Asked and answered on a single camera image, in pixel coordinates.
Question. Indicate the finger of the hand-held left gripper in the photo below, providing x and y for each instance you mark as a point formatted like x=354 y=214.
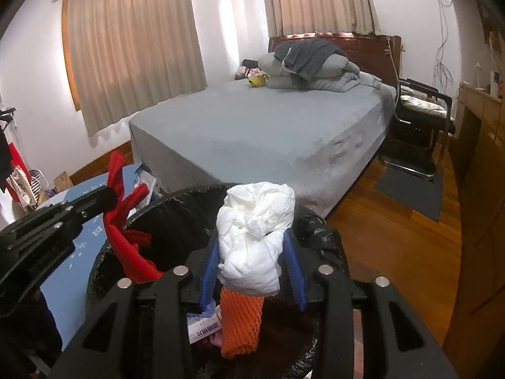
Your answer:
x=94 y=202

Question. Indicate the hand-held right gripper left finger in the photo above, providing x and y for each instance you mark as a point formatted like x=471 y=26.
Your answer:
x=210 y=276

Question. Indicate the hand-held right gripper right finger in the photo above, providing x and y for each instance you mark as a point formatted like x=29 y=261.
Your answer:
x=295 y=276

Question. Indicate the red plastic bag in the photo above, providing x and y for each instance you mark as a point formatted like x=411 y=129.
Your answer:
x=122 y=237

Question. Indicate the white printed box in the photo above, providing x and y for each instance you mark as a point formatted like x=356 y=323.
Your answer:
x=203 y=329

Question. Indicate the large white paper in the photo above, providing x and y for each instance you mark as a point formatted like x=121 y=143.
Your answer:
x=256 y=237

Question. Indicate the large orange foam net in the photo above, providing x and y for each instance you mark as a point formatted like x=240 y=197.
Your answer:
x=240 y=323

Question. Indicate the black-lined trash bin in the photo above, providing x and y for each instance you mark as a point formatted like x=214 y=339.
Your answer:
x=177 y=221

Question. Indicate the person's left forearm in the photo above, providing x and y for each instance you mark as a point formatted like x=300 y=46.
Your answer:
x=27 y=335

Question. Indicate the brown paper bag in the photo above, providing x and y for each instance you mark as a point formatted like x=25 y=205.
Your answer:
x=63 y=181

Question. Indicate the blue patterned tablecloth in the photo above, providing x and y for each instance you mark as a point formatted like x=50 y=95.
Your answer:
x=79 y=252

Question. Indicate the striped tote bag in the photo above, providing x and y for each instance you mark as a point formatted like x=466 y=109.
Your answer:
x=35 y=185

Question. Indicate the white printed tote bag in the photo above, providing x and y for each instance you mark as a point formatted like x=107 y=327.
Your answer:
x=19 y=187

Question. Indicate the red garment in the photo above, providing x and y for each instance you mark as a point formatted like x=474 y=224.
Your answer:
x=16 y=156

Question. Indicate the black coat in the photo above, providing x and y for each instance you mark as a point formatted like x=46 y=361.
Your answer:
x=6 y=158

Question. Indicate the grey floor mat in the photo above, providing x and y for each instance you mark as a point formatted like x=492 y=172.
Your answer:
x=410 y=193

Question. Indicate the grey sheeted bed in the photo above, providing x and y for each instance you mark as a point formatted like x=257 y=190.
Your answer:
x=256 y=138

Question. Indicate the wide beige curtain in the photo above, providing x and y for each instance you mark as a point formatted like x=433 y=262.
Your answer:
x=134 y=47

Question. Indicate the black metal chair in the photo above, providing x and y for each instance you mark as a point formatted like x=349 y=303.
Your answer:
x=414 y=146

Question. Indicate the yellow plush toy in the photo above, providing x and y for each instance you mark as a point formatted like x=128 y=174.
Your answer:
x=258 y=81

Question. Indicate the pink cloth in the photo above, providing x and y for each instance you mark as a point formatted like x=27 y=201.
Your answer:
x=246 y=73

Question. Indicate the wooden cabinet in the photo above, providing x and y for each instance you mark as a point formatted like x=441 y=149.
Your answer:
x=481 y=205

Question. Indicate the folded grey duvet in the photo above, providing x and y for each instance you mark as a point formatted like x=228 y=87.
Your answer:
x=335 y=75

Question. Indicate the black bag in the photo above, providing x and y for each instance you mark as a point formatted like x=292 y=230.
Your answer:
x=249 y=63

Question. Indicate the chair cushion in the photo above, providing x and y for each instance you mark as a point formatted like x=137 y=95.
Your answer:
x=422 y=105

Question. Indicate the grey-blue garment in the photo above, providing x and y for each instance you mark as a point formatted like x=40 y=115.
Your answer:
x=311 y=53

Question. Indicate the wooden headboard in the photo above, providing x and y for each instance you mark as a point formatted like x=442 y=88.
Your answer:
x=374 y=53

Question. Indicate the wooden window frame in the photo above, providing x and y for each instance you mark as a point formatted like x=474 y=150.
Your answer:
x=70 y=59

